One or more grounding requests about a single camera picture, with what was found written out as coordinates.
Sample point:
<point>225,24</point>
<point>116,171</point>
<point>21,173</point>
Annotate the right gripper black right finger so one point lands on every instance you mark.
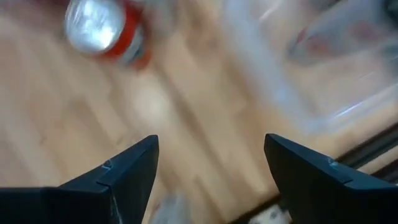
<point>326,196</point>

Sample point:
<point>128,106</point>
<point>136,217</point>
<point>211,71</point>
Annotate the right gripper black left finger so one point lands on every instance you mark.
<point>93,202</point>

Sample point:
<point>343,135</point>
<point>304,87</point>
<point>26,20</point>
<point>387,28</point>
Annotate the clear plastic bin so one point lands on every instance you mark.
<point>342,87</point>

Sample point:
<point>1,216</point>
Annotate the red soda can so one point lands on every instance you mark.
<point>93,28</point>

